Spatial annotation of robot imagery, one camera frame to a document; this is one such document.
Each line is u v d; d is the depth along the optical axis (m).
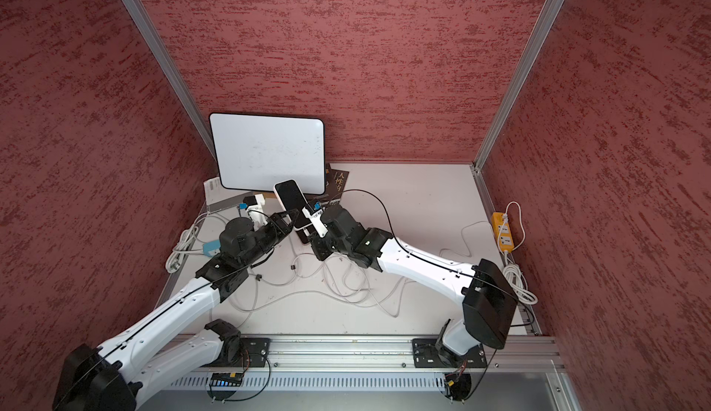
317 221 0.67
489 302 0.41
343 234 0.57
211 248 0.90
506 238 0.96
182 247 0.95
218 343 0.62
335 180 1.14
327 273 0.89
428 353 0.74
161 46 0.85
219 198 1.07
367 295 0.82
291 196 0.79
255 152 0.98
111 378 0.39
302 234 0.76
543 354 0.77
